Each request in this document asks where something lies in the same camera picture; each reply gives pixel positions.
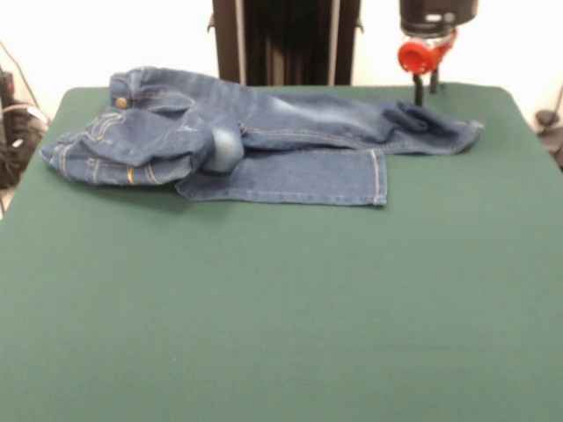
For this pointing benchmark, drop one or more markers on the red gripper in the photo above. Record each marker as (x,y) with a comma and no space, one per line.
(418,57)

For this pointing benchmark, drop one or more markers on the blue denim jeans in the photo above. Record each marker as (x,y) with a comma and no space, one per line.
(264,132)

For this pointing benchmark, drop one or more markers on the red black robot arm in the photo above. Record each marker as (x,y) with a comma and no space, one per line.
(440,11)

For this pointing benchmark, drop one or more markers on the black power strip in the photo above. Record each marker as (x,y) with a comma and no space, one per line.
(557,149)

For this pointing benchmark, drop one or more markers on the dark green table cloth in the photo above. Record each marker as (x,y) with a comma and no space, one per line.
(264,307)

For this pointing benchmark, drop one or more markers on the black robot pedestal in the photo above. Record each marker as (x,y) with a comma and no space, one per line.
(228,44)

